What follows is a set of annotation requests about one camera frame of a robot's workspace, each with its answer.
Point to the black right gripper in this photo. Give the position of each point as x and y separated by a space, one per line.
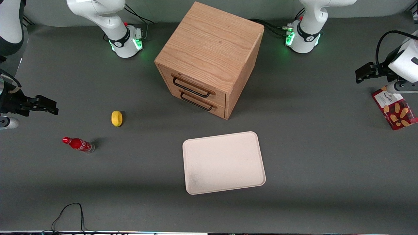
13 100

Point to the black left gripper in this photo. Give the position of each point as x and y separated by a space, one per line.
382 70

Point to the red cookie box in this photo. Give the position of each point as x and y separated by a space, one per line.
396 112

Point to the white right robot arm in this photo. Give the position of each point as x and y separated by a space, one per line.
114 23

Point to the cream plastic tray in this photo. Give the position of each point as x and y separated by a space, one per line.
223 163

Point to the red cola bottle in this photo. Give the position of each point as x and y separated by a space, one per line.
78 144

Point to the yellow lemon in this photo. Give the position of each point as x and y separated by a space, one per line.
117 118

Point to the wooden drawer front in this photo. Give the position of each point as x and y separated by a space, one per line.
219 111
218 97

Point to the wooden drawer cabinet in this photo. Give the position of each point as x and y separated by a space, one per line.
209 42

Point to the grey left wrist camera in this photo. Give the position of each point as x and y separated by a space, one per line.
401 87

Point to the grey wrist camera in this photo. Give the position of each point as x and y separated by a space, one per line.
8 123
401 87

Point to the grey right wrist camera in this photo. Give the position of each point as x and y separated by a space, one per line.
8 123

